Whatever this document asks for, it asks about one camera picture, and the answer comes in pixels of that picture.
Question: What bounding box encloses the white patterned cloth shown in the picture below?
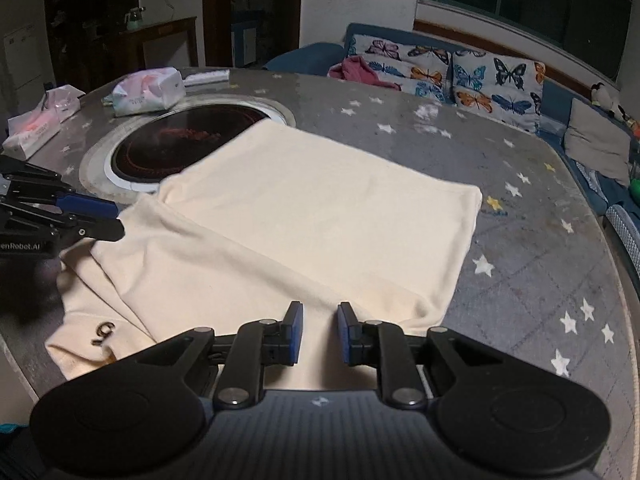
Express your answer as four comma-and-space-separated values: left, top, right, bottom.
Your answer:
602, 205, 640, 282

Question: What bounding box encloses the white remote control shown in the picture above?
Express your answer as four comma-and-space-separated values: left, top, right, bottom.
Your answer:
183, 69, 230, 86

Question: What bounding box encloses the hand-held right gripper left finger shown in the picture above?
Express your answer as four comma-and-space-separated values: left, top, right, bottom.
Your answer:
150, 301, 305, 409

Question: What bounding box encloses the plush toy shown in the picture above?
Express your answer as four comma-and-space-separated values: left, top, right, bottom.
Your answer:
590, 82, 640, 132

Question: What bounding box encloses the wooden cabinet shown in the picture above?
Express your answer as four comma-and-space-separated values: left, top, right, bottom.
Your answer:
119, 16, 199, 83

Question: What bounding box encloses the pink garment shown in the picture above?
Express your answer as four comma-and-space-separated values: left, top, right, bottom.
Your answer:
327, 56, 404, 92

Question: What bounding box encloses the cream shirt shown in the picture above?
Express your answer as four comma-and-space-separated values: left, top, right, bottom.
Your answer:
44, 121, 484, 391

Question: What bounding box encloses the butterfly print pillow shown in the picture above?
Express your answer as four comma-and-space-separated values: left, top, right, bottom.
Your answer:
450, 50, 546, 134
347, 33, 454, 106

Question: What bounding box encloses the grey cushion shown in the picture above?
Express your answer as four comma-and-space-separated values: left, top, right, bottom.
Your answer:
564, 97, 632, 187

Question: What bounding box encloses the white pink tissue pack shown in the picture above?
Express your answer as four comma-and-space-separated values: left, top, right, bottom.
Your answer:
2, 109, 62, 159
44, 85, 87, 123

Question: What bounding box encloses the white refrigerator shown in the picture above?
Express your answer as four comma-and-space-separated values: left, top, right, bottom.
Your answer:
2, 22, 49, 131

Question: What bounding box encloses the blue sofa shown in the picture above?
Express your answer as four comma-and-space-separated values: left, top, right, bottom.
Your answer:
262, 22, 640, 281

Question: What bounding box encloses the dark shelf unit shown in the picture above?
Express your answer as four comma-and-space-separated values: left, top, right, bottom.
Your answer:
43, 0, 139, 92

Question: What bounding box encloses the round black induction cooktop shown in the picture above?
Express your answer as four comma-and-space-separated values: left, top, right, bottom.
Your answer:
79, 95, 297, 200

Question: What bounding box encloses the floral tissue pack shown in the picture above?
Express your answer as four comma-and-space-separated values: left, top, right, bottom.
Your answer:
111, 66, 184, 117

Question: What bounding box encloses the grey star-printed table cover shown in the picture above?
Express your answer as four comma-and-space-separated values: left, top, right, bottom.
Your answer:
0, 66, 640, 461

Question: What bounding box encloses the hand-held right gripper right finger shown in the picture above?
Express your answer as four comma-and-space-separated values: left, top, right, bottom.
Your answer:
337, 302, 502, 409

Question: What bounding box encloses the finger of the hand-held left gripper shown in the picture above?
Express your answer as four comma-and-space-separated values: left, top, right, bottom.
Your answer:
0, 208, 125, 247
0, 156, 119, 218

